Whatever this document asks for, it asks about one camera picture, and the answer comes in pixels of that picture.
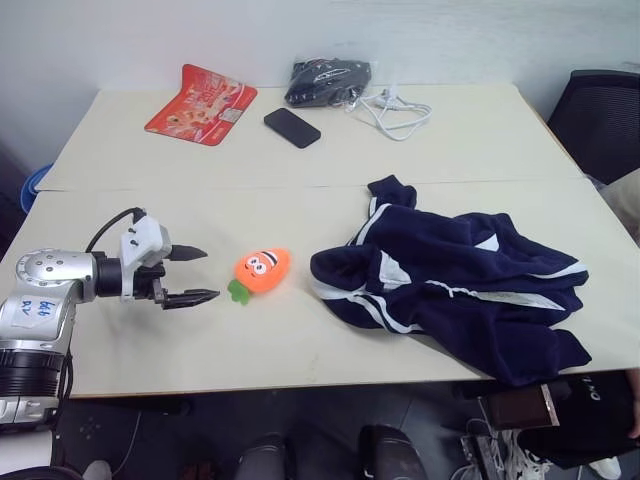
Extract black smartphone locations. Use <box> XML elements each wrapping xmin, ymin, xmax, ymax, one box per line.
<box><xmin>263</xmin><ymin>107</ymin><xmax>322</xmax><ymax>150</ymax></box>

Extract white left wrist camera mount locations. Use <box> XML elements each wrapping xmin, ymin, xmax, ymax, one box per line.
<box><xmin>118</xmin><ymin>213</ymin><xmax>174</xmax><ymax>304</ymax></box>

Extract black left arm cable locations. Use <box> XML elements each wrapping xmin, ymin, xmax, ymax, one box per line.
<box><xmin>85</xmin><ymin>206</ymin><xmax>147</xmax><ymax>252</ymax></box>

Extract black bag with white print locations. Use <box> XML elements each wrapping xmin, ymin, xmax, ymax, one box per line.
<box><xmin>517</xmin><ymin>370</ymin><xmax>640</xmax><ymax>470</ymax></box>

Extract black item in plastic bag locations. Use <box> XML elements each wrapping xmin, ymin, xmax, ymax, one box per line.
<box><xmin>284</xmin><ymin>57</ymin><xmax>375</xmax><ymax>110</ymax></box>

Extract orange carrot plush toy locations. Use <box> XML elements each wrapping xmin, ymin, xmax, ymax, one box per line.
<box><xmin>227</xmin><ymin>247</ymin><xmax>293</xmax><ymax>305</ymax></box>

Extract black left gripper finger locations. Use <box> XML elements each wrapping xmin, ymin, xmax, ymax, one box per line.
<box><xmin>160</xmin><ymin>288</ymin><xmax>222</xmax><ymax>312</ymax></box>
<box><xmin>167</xmin><ymin>244</ymin><xmax>209</xmax><ymax>264</ymax></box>

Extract white charging cable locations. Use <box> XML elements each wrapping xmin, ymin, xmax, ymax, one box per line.
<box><xmin>345</xmin><ymin>87</ymin><xmax>433</xmax><ymax>143</ymax></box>

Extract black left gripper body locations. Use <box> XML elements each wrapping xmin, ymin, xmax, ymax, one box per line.
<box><xmin>132</xmin><ymin>263</ymin><xmax>169</xmax><ymax>307</ymax></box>

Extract brown box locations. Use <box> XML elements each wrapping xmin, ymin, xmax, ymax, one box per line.
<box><xmin>485</xmin><ymin>383</ymin><xmax>561</xmax><ymax>432</ymax></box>

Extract black office chair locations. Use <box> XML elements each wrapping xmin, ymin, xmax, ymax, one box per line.
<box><xmin>546</xmin><ymin>69</ymin><xmax>640</xmax><ymax>187</ymax></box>

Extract blue round container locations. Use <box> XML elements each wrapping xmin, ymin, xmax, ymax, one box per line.
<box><xmin>21</xmin><ymin>162</ymin><xmax>55</xmax><ymax>214</ymax></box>

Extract navy blue zip jacket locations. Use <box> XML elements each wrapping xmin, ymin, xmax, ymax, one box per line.
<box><xmin>309</xmin><ymin>174</ymin><xmax>593</xmax><ymax>388</ymax></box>

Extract red printed snack bag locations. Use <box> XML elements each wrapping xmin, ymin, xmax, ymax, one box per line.
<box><xmin>144</xmin><ymin>63</ymin><xmax>259</xmax><ymax>147</ymax></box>

